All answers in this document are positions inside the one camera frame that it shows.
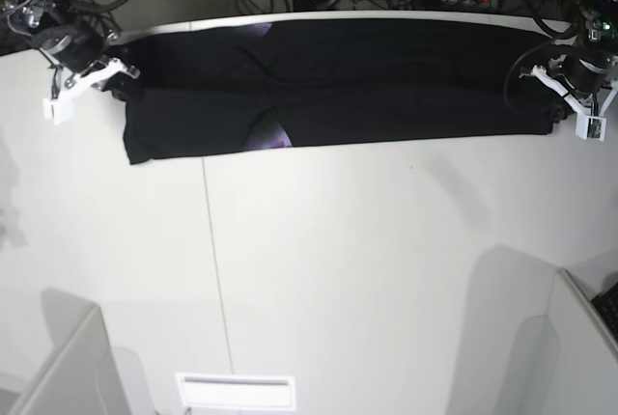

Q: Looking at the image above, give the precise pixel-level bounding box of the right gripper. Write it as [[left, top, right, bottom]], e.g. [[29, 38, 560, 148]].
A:
[[36, 23, 140, 100]]

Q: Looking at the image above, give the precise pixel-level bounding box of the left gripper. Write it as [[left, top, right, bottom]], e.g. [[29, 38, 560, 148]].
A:
[[520, 53, 617, 125]]

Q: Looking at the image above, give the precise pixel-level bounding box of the black T-shirt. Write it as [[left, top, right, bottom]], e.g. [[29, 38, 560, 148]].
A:
[[123, 18, 562, 164]]

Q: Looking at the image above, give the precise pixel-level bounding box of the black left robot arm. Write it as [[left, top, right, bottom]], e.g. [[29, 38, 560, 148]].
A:
[[502, 0, 617, 141]]

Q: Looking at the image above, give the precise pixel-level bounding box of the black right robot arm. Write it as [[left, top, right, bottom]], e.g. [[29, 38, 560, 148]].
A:
[[1, 0, 140, 106]]

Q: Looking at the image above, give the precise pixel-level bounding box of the black keyboard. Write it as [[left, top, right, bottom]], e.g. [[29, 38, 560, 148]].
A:
[[592, 284, 618, 338]]

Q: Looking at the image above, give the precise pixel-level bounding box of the white partition panel right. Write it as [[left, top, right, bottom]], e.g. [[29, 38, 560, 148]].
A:
[[511, 267, 618, 415]]

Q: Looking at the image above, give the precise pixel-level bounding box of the white partition panel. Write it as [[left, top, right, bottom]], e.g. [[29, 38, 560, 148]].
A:
[[511, 267, 618, 415], [1, 305, 132, 414]]

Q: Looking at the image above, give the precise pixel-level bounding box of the white partition panel left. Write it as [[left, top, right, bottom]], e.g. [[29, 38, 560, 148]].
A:
[[1, 305, 132, 414]]

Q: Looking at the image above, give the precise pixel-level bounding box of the white table cable slot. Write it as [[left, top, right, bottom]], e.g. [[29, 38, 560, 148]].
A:
[[176, 373, 297, 411]]

